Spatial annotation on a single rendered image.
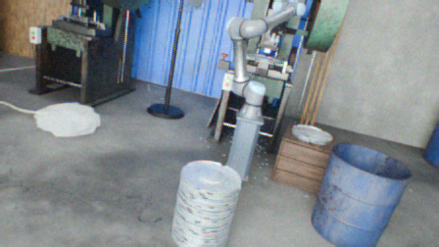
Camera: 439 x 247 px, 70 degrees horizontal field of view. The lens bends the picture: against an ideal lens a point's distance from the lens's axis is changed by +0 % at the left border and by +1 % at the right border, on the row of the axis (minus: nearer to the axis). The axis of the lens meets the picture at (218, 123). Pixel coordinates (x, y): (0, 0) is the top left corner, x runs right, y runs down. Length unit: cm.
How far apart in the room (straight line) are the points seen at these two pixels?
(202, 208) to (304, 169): 105
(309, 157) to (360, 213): 59
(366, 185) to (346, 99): 248
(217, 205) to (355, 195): 74
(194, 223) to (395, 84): 326
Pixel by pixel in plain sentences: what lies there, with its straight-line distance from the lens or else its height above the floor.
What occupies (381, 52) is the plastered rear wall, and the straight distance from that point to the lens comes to 415.
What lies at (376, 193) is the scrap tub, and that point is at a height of 38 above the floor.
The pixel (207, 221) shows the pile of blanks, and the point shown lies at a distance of 149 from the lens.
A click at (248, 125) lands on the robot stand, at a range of 212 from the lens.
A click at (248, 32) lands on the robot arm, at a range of 196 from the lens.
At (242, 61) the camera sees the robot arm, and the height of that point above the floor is 80.
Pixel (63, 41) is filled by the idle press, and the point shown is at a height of 55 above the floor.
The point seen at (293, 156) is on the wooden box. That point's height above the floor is 24.
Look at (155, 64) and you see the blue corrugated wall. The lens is 430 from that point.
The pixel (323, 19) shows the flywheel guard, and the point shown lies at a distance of 247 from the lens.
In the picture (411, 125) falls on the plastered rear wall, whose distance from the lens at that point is 444.
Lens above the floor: 108
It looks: 20 degrees down
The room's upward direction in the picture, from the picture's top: 12 degrees clockwise
